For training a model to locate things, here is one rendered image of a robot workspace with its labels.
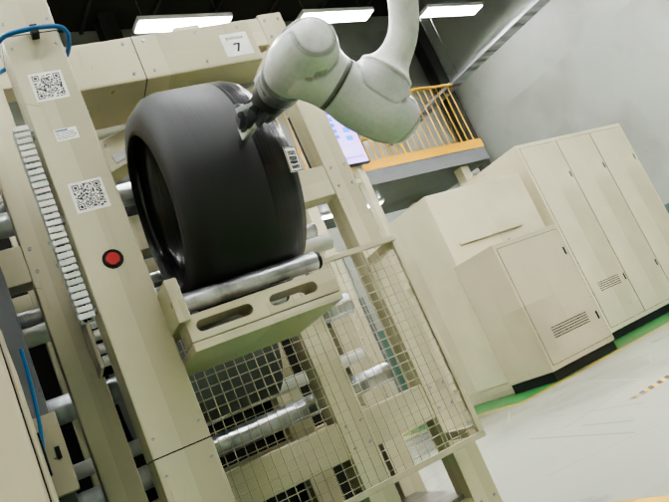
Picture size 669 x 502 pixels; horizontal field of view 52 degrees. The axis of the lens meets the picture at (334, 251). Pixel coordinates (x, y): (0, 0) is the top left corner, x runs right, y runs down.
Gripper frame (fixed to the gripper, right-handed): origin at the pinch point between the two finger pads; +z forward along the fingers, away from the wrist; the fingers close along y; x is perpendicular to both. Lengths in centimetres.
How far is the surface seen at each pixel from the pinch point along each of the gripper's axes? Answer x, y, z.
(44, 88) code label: -28, 33, 27
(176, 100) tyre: -13.3, 9.3, 11.0
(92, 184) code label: -2.3, 30.8, 23.6
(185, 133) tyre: -3.3, 11.8, 5.1
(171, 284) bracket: 26.5, 24.6, 8.0
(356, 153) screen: -71, -244, 376
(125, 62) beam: -44, 5, 56
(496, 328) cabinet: 113, -313, 371
